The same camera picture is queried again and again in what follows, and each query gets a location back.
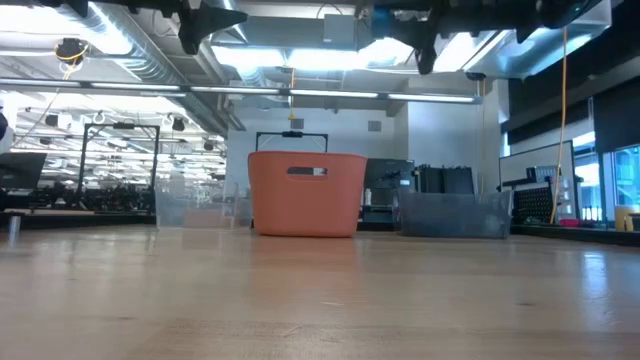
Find blue toy brick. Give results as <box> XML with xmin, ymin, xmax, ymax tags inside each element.
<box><xmin>370</xmin><ymin>5</ymin><xmax>398</xmax><ymax>41</ymax></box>

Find black background robot arms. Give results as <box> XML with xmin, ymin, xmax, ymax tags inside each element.
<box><xmin>27</xmin><ymin>181</ymin><xmax>154</xmax><ymax>213</ymax></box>

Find silver metal post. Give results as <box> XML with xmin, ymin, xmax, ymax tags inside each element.
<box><xmin>6</xmin><ymin>213</ymin><xmax>23</xmax><ymax>247</ymax></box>

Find thin yellow pendant cord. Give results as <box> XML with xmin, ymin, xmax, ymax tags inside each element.
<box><xmin>286</xmin><ymin>66</ymin><xmax>298</xmax><ymax>122</ymax></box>

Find orange plastic bin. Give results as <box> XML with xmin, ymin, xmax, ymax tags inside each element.
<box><xmin>247</xmin><ymin>150</ymin><xmax>370</xmax><ymax>239</ymax></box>

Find white partition panel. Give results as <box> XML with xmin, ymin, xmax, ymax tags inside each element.
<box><xmin>497</xmin><ymin>139</ymin><xmax>578</xmax><ymax>225</ymax></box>

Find black table edge rail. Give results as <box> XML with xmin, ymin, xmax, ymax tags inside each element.
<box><xmin>0</xmin><ymin>211</ymin><xmax>640</xmax><ymax>248</ymax></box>

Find black reel with yellow cord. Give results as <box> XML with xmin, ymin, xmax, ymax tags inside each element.
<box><xmin>53</xmin><ymin>36</ymin><xmax>92</xmax><ymax>68</ymax></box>

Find black robot station frame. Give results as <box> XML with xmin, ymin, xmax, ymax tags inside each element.
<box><xmin>76</xmin><ymin>122</ymin><xmax>162</xmax><ymax>197</ymax></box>

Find black screen behind bins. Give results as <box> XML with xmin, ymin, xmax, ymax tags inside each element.
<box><xmin>362</xmin><ymin>157</ymin><xmax>417</xmax><ymax>193</ymax></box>

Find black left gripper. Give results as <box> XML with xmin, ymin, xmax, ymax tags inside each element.
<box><xmin>38</xmin><ymin>0</ymin><xmax>250</xmax><ymax>56</ymax></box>

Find grey translucent plastic bin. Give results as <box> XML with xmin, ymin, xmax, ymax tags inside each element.
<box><xmin>395</xmin><ymin>187</ymin><xmax>515</xmax><ymax>240</ymax></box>

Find hanging yellow cable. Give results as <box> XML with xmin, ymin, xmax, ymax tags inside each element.
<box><xmin>548</xmin><ymin>25</ymin><xmax>570</xmax><ymax>226</ymax></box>

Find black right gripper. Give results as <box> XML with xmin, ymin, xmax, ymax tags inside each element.
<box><xmin>391</xmin><ymin>0</ymin><xmax>540</xmax><ymax>77</ymax></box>

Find clear plastic bin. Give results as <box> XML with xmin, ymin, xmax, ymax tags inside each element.
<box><xmin>154</xmin><ymin>174</ymin><xmax>255</xmax><ymax>231</ymax></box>

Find black equipment cases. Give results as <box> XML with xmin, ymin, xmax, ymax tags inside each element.
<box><xmin>415</xmin><ymin>164</ymin><xmax>476</xmax><ymax>196</ymax></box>

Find long ceiling light bar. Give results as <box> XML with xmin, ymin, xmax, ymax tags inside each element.
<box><xmin>0</xmin><ymin>76</ymin><xmax>484</xmax><ymax>106</ymax></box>

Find black frame with camera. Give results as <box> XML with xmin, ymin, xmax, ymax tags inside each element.
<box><xmin>254</xmin><ymin>129</ymin><xmax>330</xmax><ymax>154</ymax></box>

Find grey ceiling box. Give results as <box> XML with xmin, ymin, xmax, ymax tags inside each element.
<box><xmin>321</xmin><ymin>12</ymin><xmax>358</xmax><ymax>51</ymax></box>

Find dark computer monitor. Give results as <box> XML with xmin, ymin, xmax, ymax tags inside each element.
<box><xmin>0</xmin><ymin>151</ymin><xmax>48</xmax><ymax>192</ymax></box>

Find black pegboard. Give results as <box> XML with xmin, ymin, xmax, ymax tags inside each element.
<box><xmin>512</xmin><ymin>184</ymin><xmax>555</xmax><ymax>226</ymax></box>

